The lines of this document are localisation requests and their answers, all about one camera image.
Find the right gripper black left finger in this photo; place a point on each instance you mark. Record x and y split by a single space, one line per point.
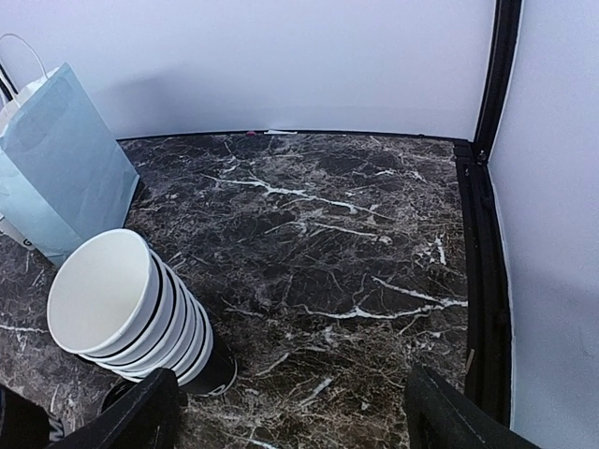
146 416

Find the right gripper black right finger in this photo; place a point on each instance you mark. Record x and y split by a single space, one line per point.
439 416

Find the light blue paper bag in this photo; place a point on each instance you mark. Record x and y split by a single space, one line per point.
64 177

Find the stack of paper coffee cups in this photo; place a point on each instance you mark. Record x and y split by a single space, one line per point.
115 303

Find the stack of black lids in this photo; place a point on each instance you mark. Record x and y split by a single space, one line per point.
25 424

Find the white cup holding straws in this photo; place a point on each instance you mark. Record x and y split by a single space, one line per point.
8 229

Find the black corner frame post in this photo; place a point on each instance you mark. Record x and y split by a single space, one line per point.
488 378

